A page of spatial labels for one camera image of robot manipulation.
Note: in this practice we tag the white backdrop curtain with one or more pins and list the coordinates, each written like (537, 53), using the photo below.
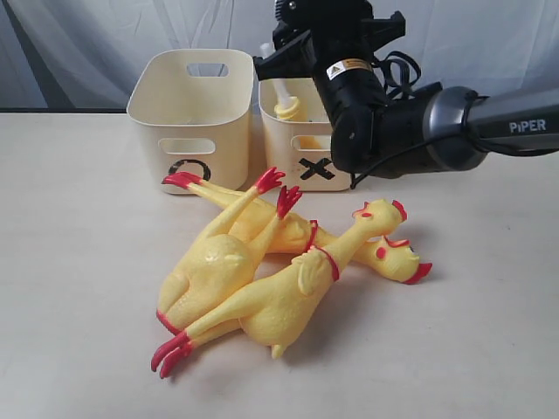
(88, 54)

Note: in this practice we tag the cream bin with cross mark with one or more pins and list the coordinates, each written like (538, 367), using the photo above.
(300, 149)

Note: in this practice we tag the headless yellow rubber chicken body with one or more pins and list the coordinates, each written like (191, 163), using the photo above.
(219, 262)

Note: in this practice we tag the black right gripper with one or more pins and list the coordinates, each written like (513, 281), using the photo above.
(324, 38)

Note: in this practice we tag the yellow rubber chicken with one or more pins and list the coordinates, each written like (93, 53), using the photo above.
(274, 311)
(394, 260)

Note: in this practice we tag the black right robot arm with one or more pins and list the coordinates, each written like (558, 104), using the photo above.
(383, 124)

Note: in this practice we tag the cream bin with circle mark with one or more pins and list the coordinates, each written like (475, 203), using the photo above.
(191, 111)

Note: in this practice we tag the yellow chicken neck with squeaker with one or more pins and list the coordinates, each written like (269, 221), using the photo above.
(289, 108)

